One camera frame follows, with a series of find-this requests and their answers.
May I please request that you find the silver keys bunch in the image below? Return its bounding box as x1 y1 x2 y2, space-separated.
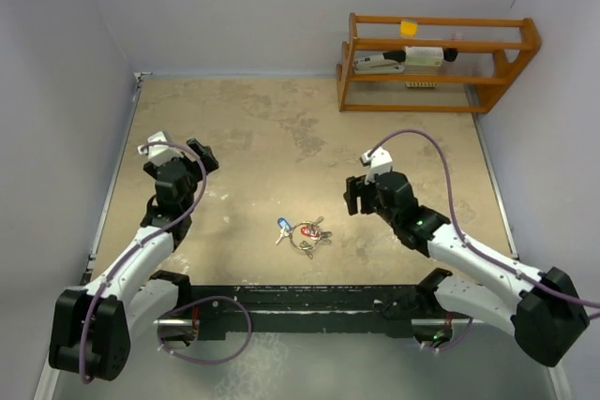
303 216 332 259

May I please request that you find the blue capped key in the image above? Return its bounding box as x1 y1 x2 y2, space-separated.
276 217 292 245

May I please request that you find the large silver keyring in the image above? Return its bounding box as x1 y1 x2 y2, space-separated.
289 221 320 252

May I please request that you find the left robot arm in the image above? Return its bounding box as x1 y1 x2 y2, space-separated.
48 132 219 383

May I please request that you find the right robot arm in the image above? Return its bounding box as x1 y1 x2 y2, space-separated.
343 171 590 367

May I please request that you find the staples strip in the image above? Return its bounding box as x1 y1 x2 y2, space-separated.
405 81 439 89

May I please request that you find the white stapler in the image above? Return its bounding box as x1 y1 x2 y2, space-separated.
352 50 406 75

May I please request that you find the white green box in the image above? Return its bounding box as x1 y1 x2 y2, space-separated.
404 46 444 67

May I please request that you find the black round object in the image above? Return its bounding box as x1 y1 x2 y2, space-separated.
443 48 458 62

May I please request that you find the yellow sticky block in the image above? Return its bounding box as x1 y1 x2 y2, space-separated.
399 21 418 38

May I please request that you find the wooden shelf rack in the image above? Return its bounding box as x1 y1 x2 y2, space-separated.
336 13 542 113

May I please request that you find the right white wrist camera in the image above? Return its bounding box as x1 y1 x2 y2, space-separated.
360 146 393 185

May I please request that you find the base left purple cable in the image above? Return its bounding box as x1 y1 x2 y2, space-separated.
157 295 254 366

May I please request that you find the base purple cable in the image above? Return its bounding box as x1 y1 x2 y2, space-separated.
420 313 474 355
157 295 254 366

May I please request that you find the black base frame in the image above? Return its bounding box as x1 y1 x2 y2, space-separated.
155 269 463 347

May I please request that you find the base right purple cable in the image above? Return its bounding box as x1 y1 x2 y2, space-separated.
420 313 474 355

